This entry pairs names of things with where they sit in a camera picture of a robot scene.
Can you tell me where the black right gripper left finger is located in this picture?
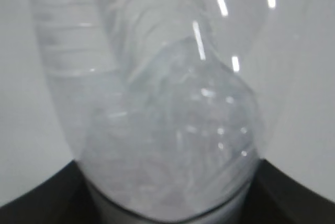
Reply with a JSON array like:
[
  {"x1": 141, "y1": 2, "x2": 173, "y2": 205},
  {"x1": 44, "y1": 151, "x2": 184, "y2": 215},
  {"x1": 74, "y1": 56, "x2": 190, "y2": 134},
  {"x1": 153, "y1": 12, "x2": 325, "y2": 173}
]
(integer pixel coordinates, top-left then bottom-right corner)
[{"x1": 1, "y1": 161, "x2": 102, "y2": 224}]

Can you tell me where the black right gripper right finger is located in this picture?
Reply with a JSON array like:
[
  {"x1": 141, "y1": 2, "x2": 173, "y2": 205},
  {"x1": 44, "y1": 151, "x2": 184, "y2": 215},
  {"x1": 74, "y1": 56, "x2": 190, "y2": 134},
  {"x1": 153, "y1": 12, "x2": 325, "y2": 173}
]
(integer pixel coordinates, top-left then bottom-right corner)
[{"x1": 239, "y1": 160, "x2": 334, "y2": 224}]

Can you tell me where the Nongfu Spring water bottle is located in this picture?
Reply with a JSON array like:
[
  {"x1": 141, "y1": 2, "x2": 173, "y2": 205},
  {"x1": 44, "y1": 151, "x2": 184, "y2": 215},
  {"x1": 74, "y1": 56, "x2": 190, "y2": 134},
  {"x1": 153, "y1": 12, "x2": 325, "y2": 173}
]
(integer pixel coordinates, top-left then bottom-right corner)
[{"x1": 30, "y1": 0, "x2": 307, "y2": 223}]

